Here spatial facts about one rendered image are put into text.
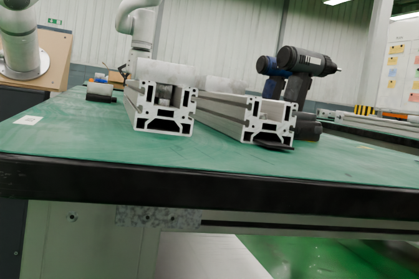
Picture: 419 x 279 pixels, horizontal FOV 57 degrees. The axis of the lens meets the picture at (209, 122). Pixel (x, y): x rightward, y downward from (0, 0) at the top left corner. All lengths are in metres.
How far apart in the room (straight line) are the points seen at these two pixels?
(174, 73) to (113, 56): 11.79
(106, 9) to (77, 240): 12.21
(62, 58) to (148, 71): 0.97
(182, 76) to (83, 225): 0.35
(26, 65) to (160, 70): 0.91
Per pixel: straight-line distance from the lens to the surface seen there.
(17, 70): 1.61
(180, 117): 0.67
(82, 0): 12.67
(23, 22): 1.45
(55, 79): 1.59
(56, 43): 1.73
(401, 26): 4.72
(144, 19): 1.62
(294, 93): 0.95
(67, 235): 0.51
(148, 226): 0.51
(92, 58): 12.48
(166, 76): 0.73
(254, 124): 0.70
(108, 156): 0.41
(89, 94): 1.30
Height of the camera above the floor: 0.86
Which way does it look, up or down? 4 degrees down
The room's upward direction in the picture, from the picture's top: 8 degrees clockwise
